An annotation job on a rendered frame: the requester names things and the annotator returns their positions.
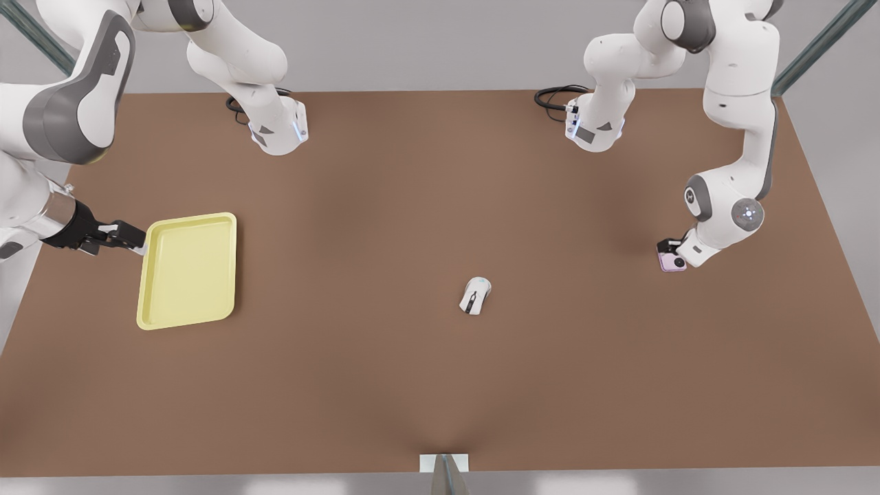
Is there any silver frame post with foot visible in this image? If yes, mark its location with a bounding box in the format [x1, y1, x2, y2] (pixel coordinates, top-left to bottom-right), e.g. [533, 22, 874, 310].
[419, 453, 470, 495]

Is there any black cable loop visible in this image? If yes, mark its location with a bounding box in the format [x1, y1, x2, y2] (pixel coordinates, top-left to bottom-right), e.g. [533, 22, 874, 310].
[225, 87, 294, 126]
[533, 84, 593, 123]

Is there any pale yellow plastic tray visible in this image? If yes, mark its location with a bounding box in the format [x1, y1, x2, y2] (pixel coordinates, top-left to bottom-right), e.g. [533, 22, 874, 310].
[135, 212, 239, 331]

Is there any white computer mouse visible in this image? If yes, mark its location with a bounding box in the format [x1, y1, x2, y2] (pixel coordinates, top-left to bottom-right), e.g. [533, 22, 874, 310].
[458, 276, 494, 316]

